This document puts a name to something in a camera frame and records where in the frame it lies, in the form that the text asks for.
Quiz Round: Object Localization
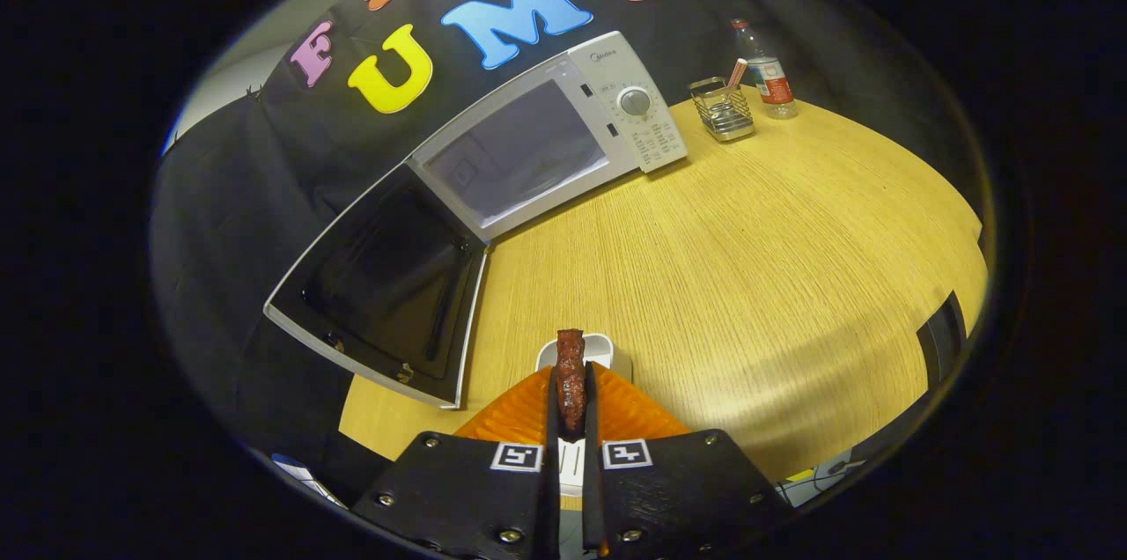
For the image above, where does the white flat object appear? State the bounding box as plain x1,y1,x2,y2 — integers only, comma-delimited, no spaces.
271,453,349,510

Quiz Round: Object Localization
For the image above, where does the white plastic device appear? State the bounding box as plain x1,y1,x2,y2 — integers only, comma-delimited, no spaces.
775,447,868,508

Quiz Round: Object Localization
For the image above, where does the white toaster oven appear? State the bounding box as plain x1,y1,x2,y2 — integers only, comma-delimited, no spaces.
263,30,689,410

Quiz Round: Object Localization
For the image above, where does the clear plastic water bottle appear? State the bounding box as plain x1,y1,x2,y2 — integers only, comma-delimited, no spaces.
730,18,799,121

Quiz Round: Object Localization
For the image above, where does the dark chair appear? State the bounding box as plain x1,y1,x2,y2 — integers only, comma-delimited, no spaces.
916,291,968,389

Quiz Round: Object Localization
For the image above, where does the metal wire basket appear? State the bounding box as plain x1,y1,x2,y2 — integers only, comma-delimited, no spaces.
688,76,756,144

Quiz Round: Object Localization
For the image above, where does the small white dish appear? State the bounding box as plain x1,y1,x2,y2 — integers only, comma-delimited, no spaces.
535,332,635,497

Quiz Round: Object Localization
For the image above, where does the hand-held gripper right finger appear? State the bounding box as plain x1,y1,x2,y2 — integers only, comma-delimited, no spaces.
581,362,793,560

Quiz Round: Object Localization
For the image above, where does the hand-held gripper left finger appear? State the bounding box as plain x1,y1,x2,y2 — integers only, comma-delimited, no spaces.
352,365,562,560

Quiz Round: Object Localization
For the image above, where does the brown meat piece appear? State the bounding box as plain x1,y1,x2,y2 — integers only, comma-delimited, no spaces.
556,328,588,433

